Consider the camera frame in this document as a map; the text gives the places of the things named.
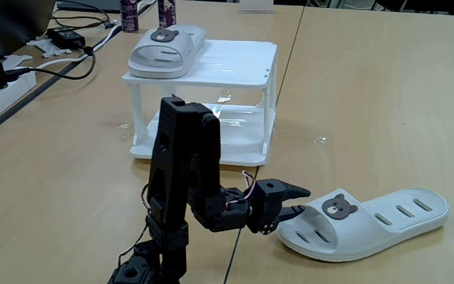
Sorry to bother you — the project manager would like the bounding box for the white power strip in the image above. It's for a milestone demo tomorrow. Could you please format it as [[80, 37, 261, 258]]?
[[0, 66, 38, 133]]

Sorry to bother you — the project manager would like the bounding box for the black flat device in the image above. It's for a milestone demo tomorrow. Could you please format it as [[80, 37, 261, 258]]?
[[55, 0, 121, 13]]

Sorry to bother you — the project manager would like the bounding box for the white card stand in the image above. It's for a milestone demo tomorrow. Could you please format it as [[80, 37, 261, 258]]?
[[238, 0, 274, 14]]

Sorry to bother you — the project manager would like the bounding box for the white cable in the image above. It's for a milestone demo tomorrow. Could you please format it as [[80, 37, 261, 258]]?
[[33, 23, 122, 70]]

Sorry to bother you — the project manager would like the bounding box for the black laptop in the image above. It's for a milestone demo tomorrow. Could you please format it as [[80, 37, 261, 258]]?
[[0, 0, 58, 60]]

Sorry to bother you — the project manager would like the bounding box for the black power adapter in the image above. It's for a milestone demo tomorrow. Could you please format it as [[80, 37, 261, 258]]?
[[46, 26, 87, 50]]

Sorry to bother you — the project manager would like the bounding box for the white bear slipper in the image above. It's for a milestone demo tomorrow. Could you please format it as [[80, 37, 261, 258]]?
[[127, 24, 207, 80], [275, 188, 450, 263]]

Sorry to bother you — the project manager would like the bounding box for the black chair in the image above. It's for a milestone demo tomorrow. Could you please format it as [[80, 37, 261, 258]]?
[[372, 0, 454, 15]]

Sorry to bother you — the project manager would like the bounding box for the white plastic bracket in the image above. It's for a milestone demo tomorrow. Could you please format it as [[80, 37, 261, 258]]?
[[25, 38, 73, 59]]

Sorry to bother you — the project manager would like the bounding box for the purple drink can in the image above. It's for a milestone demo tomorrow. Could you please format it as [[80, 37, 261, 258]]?
[[157, 0, 177, 28], [119, 0, 140, 33]]

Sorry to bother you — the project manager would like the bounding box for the white plastic shelf box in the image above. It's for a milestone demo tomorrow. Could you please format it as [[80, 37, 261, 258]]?
[[122, 38, 278, 167]]

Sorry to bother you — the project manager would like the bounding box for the black looped cable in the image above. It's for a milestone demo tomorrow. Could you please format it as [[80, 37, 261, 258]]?
[[49, 0, 112, 31]]

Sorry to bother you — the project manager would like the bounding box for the black power cable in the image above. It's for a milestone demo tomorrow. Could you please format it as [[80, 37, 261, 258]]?
[[4, 45, 97, 81]]

